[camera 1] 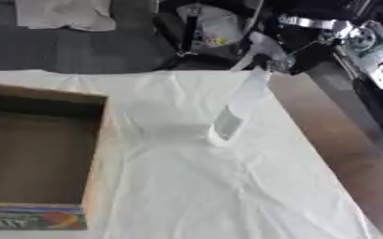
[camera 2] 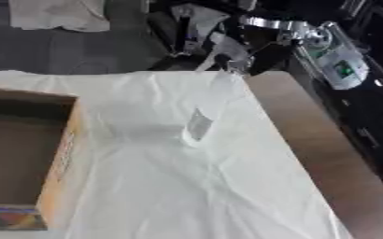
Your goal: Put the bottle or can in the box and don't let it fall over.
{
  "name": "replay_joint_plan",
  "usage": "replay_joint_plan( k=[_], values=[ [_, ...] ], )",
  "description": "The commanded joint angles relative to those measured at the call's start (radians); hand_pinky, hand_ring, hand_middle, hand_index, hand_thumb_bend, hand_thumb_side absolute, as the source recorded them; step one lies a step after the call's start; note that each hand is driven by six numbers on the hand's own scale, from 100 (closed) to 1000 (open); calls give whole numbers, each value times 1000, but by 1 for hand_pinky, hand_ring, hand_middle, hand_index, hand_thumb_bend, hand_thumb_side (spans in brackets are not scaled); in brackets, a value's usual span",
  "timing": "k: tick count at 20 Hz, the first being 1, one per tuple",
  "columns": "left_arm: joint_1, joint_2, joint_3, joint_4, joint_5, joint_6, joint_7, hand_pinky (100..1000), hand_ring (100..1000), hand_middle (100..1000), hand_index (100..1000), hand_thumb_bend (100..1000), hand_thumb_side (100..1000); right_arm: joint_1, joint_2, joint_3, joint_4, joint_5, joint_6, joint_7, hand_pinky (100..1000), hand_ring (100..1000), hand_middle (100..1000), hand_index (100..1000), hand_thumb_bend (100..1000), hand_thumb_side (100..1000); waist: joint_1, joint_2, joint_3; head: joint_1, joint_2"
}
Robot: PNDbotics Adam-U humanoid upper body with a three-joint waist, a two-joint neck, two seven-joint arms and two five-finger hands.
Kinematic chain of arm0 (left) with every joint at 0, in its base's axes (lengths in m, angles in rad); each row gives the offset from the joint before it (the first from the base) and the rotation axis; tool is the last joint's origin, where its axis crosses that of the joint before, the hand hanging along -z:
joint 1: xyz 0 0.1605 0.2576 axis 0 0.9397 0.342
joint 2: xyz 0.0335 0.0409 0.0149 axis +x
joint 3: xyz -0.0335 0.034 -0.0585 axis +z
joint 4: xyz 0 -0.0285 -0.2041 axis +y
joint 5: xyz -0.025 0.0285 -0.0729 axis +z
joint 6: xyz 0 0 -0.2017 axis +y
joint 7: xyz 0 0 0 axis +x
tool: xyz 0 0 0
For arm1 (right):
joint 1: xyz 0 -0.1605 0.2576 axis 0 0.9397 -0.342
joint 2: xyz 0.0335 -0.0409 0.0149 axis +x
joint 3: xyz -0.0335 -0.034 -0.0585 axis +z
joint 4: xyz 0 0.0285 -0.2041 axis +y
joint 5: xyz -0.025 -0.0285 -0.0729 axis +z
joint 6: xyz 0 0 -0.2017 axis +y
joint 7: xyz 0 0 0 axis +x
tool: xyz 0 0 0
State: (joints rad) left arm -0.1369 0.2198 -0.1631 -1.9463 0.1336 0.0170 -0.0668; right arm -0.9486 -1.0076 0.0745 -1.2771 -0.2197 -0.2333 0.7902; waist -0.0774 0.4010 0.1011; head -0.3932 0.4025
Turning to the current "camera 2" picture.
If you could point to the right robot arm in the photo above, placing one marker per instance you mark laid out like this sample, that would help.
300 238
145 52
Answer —
342 67

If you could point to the clear plastic bottle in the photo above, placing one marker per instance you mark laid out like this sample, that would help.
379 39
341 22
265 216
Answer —
201 126

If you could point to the white cloth on floor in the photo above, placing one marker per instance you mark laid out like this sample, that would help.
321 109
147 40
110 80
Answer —
58 14

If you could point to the black chair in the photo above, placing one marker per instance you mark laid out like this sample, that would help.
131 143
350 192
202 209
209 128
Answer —
165 28

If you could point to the tan cardboard box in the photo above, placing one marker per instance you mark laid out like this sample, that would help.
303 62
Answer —
58 161

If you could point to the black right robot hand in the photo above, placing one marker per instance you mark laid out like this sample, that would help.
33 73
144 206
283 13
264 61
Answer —
268 54

